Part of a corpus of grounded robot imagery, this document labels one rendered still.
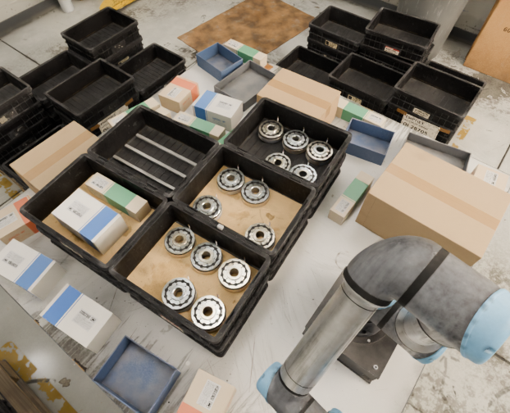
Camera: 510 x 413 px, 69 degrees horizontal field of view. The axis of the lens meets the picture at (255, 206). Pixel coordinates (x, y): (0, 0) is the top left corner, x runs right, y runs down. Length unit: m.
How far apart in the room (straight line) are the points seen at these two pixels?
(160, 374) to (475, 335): 0.94
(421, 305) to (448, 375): 1.56
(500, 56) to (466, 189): 2.28
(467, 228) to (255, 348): 0.79
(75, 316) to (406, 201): 1.14
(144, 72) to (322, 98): 1.39
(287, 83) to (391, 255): 1.23
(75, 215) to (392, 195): 1.07
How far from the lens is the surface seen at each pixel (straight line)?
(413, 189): 1.40
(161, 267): 1.26
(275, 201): 1.34
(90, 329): 1.30
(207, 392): 1.19
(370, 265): 0.64
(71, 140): 1.66
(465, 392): 2.20
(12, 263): 1.52
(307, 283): 1.35
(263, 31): 3.68
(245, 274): 1.18
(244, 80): 2.01
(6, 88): 2.74
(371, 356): 1.21
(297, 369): 0.79
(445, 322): 0.63
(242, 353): 1.27
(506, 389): 2.29
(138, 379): 1.31
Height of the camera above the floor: 1.95
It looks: 57 degrees down
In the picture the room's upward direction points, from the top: straight up
